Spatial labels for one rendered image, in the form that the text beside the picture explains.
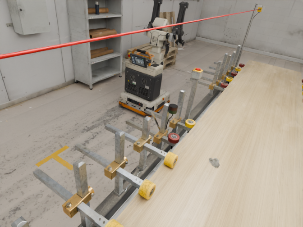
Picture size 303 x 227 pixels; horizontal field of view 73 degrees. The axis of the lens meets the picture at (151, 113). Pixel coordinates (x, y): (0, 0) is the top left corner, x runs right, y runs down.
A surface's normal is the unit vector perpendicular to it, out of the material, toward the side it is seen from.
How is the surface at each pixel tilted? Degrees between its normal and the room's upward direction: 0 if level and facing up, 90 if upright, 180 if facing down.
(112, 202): 0
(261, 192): 0
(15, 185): 0
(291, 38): 90
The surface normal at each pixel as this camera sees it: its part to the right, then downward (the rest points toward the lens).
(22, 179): 0.10, -0.84
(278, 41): -0.53, 0.41
